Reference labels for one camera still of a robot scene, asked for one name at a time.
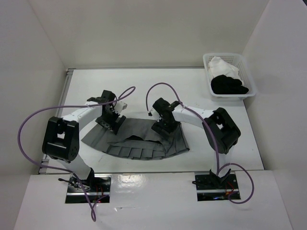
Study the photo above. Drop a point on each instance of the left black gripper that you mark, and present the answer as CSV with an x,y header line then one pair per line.
x,y
112,126

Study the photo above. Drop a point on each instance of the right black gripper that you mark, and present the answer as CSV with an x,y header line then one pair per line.
x,y
158,126

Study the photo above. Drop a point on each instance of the grey pleated skirt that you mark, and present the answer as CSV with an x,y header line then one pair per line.
x,y
137,141

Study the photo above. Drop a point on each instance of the black skirt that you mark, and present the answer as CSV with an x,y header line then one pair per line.
x,y
226,85

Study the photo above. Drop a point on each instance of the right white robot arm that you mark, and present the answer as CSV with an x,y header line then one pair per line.
x,y
221,131

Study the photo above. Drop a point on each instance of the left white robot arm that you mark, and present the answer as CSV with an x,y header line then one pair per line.
x,y
62,137

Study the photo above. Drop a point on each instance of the white folded cloth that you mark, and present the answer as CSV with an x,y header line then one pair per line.
x,y
217,67

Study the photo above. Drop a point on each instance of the white plastic basket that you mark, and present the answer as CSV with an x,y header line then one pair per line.
x,y
238,61

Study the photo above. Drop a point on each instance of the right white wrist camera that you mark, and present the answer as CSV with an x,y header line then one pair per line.
x,y
155,115

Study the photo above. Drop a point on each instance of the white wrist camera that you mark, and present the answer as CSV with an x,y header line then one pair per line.
x,y
119,107
155,115

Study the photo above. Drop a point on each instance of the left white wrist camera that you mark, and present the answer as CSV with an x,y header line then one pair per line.
x,y
119,107

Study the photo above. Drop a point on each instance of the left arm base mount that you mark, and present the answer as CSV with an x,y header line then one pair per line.
x,y
99,192

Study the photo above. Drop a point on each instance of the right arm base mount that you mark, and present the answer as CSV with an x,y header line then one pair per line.
x,y
207,191

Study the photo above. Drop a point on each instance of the aluminium table edge rail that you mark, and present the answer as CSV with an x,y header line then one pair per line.
x,y
52,144

